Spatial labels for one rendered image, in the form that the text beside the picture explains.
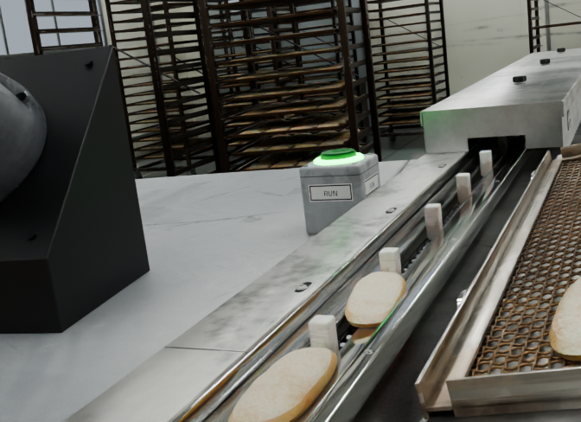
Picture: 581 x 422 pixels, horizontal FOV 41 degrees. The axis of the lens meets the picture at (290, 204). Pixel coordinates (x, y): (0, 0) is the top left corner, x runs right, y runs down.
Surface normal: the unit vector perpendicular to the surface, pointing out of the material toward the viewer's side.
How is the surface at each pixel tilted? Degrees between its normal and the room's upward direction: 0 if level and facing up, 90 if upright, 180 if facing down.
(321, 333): 90
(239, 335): 0
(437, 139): 90
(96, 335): 0
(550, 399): 90
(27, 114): 71
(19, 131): 79
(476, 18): 90
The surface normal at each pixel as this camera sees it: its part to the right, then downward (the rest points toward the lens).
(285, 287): -0.12, -0.97
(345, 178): -0.39, 0.24
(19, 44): 0.91, -0.03
